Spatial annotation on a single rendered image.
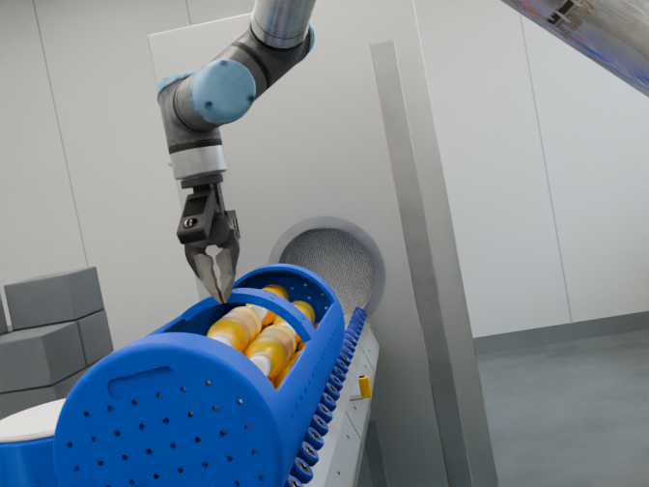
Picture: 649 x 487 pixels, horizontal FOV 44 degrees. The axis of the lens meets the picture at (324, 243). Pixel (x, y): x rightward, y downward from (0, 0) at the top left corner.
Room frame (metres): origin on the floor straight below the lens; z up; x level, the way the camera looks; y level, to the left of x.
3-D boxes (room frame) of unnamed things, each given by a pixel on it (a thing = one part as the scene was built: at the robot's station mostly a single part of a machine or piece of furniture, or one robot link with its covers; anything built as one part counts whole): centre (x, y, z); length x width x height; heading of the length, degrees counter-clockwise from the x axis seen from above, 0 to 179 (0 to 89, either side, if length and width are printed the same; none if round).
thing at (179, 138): (1.35, 0.18, 1.54); 0.10 x 0.09 x 0.12; 29
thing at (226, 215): (1.36, 0.18, 1.37); 0.09 x 0.08 x 0.12; 173
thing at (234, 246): (1.34, 0.16, 1.31); 0.05 x 0.02 x 0.09; 83
